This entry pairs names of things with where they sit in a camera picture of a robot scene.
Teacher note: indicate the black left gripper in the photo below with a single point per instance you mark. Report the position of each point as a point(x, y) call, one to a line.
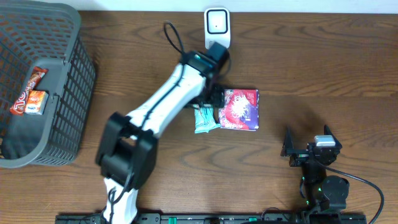
point(212, 98)

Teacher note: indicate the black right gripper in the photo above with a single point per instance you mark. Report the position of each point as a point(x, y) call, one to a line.
point(306, 155)

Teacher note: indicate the teal snack packet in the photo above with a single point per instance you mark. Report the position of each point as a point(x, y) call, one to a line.
point(205, 120)

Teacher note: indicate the purple red snack packet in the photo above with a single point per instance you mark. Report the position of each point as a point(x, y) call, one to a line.
point(241, 110)

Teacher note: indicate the small orange snack packet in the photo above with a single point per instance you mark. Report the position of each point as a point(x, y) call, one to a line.
point(36, 102)

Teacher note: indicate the orange Top chocolate bar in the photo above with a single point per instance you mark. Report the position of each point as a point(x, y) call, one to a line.
point(19, 106)

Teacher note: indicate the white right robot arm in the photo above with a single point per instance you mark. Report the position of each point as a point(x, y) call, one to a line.
point(325, 194)

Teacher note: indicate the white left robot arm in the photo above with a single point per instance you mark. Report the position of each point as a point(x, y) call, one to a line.
point(128, 148)

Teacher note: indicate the white barcode scanner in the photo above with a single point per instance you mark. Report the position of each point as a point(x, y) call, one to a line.
point(217, 27)

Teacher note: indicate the dark grey plastic basket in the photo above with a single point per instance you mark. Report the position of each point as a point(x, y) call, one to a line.
point(44, 35)

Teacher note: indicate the black mounting rail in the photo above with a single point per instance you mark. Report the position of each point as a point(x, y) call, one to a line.
point(156, 218)

